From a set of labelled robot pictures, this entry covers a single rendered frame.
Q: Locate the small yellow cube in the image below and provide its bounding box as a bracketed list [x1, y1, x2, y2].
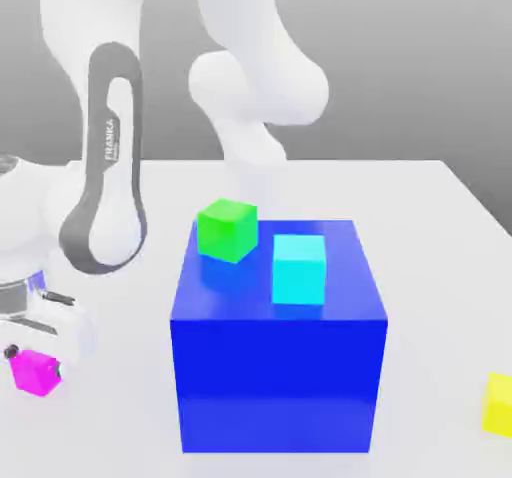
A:
[481, 371, 512, 436]

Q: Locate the small green cube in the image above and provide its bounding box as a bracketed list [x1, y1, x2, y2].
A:
[196, 198, 260, 265]

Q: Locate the small magenta cube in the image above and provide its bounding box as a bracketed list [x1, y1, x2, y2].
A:
[9, 348, 63, 398]

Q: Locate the small cyan cube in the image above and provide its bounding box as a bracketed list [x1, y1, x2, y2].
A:
[271, 234, 327, 307]

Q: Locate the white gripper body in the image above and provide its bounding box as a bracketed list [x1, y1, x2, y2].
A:
[0, 314, 96, 368]

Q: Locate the large blue box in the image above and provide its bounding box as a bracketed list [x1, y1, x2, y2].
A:
[169, 218, 390, 455]

